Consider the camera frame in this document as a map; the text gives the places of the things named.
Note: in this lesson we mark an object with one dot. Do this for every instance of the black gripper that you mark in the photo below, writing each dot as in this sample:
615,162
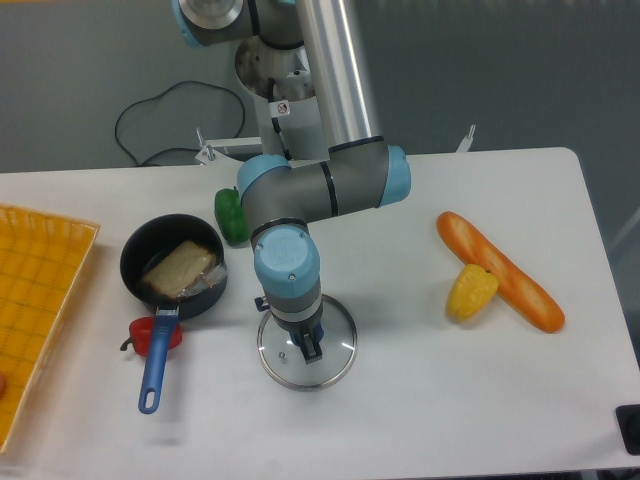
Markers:
306,324

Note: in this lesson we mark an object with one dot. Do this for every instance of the glass pot lid blue knob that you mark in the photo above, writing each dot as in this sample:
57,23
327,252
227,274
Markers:
283,361

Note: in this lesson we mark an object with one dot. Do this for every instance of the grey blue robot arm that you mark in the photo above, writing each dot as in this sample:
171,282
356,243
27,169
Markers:
280,196

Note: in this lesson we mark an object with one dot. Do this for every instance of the bread slice in pot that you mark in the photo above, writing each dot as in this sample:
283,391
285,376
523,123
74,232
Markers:
178,269

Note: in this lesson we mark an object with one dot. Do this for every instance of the clear plastic wrap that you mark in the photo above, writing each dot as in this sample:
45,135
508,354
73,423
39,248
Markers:
207,279

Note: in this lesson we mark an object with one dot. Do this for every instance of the green bell pepper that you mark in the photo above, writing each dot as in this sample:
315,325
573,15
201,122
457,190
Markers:
229,214

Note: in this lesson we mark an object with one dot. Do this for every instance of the yellow bell pepper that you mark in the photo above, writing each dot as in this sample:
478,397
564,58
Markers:
473,288

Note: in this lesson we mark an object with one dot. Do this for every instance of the red bell pepper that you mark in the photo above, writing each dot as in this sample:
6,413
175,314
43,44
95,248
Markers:
139,339

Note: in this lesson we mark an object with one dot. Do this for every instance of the orange baguette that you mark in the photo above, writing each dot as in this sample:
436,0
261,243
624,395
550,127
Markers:
516,288

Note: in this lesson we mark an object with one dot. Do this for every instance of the yellow woven basket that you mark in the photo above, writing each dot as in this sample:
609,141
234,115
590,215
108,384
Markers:
42,256

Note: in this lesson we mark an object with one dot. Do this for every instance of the black device at table corner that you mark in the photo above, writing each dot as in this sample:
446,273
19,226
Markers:
628,418

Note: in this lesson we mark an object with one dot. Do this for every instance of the black saucepan blue handle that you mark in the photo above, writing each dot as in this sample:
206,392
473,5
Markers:
144,249

